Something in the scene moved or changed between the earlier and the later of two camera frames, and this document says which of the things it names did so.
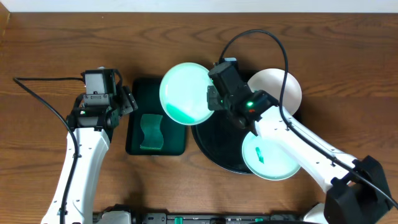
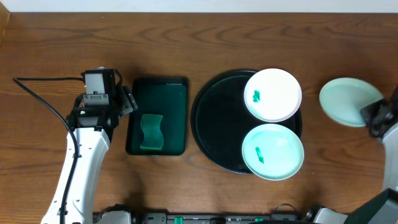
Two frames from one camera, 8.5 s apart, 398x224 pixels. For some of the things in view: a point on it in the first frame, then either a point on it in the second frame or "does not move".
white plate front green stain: x=268 y=158 does not move
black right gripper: x=214 y=102 -> x=369 y=111
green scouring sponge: x=150 y=125 does not move
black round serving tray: x=220 y=142 does not move
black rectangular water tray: x=146 y=93 does not move
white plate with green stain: x=183 y=94 -> x=342 y=98
